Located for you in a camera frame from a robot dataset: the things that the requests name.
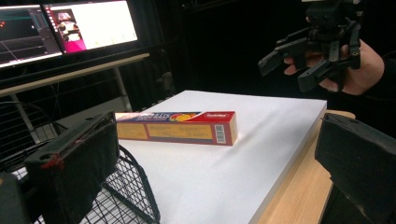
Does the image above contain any monitor with white screen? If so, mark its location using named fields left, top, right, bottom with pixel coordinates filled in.
left=42, top=0, right=140, bottom=56

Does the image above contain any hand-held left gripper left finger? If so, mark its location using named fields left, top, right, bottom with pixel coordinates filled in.
left=23, top=111, right=121, bottom=224

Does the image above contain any wooden monitor shelf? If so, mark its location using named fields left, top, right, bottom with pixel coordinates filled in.
left=0, top=52, right=150, bottom=98

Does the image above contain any monitor with dark screen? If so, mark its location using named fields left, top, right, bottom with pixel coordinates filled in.
left=0, top=4, right=64, bottom=69

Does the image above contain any long red and yellow box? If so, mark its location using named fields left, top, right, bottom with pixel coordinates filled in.
left=114, top=110, right=239, bottom=147

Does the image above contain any white board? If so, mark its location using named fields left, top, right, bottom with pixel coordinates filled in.
left=118, top=90, right=328, bottom=224

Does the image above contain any black wire basket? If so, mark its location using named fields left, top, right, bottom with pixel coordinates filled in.
left=0, top=102, right=162, bottom=224

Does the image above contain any metal stand leg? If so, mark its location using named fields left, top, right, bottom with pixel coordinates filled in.
left=8, top=94, right=42, bottom=145
left=112, top=66, right=134, bottom=114

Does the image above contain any black curtain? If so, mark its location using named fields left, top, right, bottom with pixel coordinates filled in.
left=124, top=0, right=312, bottom=108

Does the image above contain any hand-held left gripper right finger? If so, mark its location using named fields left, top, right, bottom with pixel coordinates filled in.
left=314, top=112, right=396, bottom=224

